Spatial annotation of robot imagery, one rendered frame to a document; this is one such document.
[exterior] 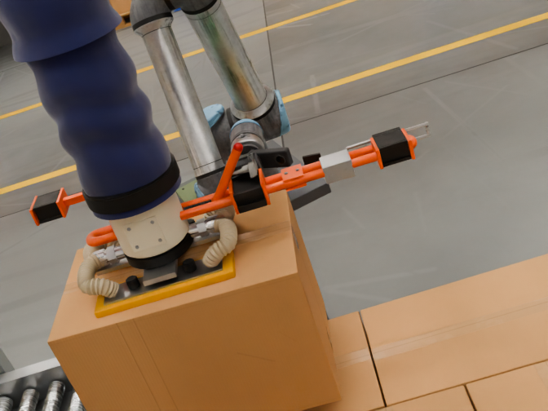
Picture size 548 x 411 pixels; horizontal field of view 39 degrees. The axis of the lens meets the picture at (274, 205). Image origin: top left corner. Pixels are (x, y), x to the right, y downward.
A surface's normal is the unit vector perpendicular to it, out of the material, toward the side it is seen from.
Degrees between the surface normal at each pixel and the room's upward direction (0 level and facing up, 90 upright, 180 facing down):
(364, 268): 0
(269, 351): 90
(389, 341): 0
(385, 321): 0
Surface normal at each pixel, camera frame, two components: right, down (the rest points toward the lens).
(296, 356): 0.05, 0.48
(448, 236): -0.31, -0.83
